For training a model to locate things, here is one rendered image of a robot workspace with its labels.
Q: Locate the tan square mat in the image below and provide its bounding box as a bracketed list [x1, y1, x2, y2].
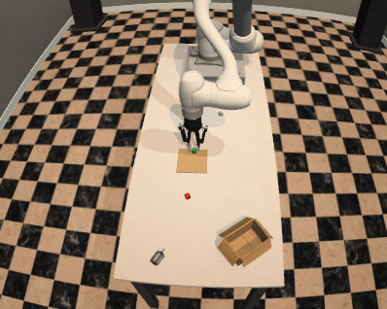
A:
[176, 149, 208, 173]

